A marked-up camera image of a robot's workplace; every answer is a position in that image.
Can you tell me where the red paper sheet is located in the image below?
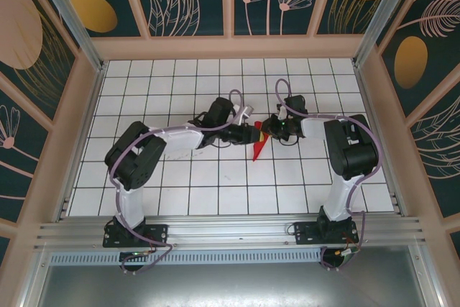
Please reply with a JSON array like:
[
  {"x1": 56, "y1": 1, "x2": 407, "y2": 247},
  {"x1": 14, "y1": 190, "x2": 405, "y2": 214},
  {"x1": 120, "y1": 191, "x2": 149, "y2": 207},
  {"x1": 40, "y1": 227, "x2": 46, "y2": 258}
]
[{"x1": 250, "y1": 122, "x2": 271, "y2": 162}]

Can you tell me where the grey metal sheet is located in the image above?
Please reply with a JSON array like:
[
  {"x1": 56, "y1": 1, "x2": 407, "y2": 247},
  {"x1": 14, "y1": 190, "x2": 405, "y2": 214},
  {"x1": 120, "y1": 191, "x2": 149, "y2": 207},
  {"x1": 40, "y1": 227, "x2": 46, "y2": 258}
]
[{"x1": 35, "y1": 262, "x2": 427, "y2": 307}]

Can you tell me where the small circuit board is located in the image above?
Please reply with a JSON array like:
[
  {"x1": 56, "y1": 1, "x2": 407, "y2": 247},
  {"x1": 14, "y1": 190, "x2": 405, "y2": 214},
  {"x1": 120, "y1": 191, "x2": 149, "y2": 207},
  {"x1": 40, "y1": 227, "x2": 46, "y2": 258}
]
[
  {"x1": 336, "y1": 247, "x2": 360, "y2": 262},
  {"x1": 120, "y1": 250, "x2": 150, "y2": 263}
]

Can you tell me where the aluminium mounting rail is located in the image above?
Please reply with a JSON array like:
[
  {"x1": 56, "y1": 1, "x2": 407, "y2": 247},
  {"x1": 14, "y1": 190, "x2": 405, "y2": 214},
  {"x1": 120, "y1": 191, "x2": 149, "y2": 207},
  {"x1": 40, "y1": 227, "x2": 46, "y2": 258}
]
[{"x1": 34, "y1": 215, "x2": 427, "y2": 251}]

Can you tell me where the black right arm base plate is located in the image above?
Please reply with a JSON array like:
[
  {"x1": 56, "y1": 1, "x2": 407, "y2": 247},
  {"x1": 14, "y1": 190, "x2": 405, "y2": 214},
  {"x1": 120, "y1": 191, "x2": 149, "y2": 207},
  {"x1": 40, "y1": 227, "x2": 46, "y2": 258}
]
[{"x1": 293, "y1": 221, "x2": 359, "y2": 245}]

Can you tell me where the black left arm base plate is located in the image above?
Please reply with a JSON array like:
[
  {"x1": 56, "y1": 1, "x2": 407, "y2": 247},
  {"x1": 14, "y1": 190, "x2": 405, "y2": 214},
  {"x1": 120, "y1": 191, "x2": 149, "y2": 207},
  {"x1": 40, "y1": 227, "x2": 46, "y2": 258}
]
[{"x1": 103, "y1": 223, "x2": 169, "y2": 249}]

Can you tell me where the slotted grey cable duct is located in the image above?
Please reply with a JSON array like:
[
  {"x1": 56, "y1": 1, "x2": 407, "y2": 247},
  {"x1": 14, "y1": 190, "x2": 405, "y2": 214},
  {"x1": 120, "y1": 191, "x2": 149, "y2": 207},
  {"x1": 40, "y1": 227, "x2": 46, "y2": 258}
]
[{"x1": 48, "y1": 248, "x2": 324, "y2": 267}]

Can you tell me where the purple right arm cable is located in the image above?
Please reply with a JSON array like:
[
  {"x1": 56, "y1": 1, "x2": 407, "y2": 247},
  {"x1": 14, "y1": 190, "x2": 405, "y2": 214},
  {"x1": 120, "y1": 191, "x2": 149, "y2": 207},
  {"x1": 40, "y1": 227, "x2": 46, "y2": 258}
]
[{"x1": 275, "y1": 77, "x2": 382, "y2": 272}]

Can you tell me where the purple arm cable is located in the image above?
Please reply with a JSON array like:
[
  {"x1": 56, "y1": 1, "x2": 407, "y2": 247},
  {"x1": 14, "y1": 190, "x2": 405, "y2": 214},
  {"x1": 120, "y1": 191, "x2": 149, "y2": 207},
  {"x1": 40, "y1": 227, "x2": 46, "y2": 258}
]
[
  {"x1": 109, "y1": 89, "x2": 247, "y2": 275},
  {"x1": 275, "y1": 77, "x2": 382, "y2": 272}
]

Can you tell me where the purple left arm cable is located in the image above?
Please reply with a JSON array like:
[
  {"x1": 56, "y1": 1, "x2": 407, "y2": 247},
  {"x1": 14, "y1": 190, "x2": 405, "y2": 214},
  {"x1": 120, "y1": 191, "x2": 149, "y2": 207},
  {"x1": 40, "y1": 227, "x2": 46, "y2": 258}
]
[{"x1": 109, "y1": 89, "x2": 247, "y2": 275}]

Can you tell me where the thin red black wire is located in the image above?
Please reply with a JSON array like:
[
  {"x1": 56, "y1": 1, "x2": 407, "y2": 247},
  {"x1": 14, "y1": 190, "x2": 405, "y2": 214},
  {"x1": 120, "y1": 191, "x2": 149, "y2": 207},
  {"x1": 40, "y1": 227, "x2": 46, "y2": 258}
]
[
  {"x1": 342, "y1": 231, "x2": 361, "y2": 252},
  {"x1": 143, "y1": 236, "x2": 160, "y2": 255}
]

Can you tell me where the aluminium frame post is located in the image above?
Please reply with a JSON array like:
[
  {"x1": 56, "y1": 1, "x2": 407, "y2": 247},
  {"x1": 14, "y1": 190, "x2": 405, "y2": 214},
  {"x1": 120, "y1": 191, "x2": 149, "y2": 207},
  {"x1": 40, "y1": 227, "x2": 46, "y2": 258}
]
[
  {"x1": 30, "y1": 0, "x2": 109, "y2": 73},
  {"x1": 351, "y1": 0, "x2": 431, "y2": 69}
]

